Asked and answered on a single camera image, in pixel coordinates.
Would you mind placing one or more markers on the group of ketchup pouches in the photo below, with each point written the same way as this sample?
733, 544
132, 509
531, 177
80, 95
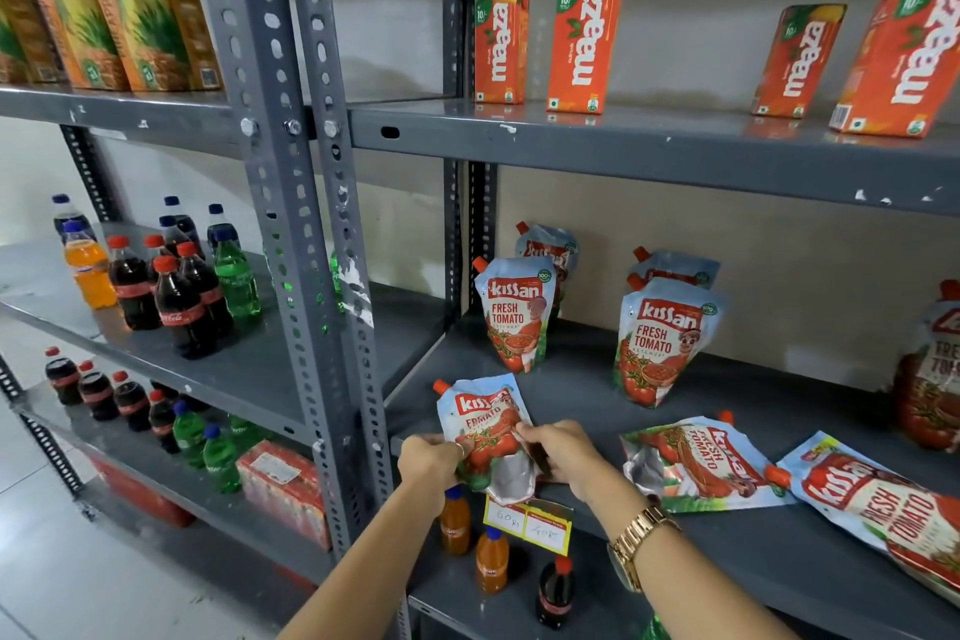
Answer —
660, 339

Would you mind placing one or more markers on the tomato ketchup spout pouch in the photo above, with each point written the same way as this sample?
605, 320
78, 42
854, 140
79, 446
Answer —
487, 416

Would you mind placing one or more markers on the yellow paper price tag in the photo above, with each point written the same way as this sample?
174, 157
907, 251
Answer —
529, 523

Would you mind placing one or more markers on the person's left forearm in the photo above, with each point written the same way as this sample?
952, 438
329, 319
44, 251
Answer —
360, 579

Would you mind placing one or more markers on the person's right forearm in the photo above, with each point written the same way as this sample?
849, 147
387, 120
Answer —
701, 587

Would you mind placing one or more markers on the person's right hand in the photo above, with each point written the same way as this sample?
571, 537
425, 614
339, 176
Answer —
577, 463

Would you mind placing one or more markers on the person's left fingers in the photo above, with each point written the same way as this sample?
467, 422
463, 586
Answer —
457, 458

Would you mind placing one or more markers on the cola bottle red cap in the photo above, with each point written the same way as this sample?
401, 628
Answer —
210, 294
556, 598
135, 291
155, 249
163, 426
184, 321
97, 396
62, 381
132, 405

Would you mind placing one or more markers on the gold wristwatch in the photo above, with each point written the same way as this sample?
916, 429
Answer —
637, 540

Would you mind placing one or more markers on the grey slotted metal shelf rack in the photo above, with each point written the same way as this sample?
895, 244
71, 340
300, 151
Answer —
150, 111
675, 146

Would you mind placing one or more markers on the green soda bottle blue cap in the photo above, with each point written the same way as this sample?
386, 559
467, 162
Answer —
655, 630
335, 279
189, 437
236, 283
222, 463
244, 431

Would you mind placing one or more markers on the small orange mango drink carton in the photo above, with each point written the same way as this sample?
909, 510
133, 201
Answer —
585, 39
501, 47
904, 54
799, 62

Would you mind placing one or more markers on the person's left hand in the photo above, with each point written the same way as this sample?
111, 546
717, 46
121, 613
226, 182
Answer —
427, 467

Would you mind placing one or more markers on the orange soda bottle blue cap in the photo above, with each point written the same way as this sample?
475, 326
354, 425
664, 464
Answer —
492, 563
454, 523
90, 272

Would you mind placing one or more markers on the wrapped pack of red cartons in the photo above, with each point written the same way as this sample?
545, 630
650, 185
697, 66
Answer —
289, 493

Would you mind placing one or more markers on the person's right fingers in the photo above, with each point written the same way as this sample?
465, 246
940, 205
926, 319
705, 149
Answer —
536, 441

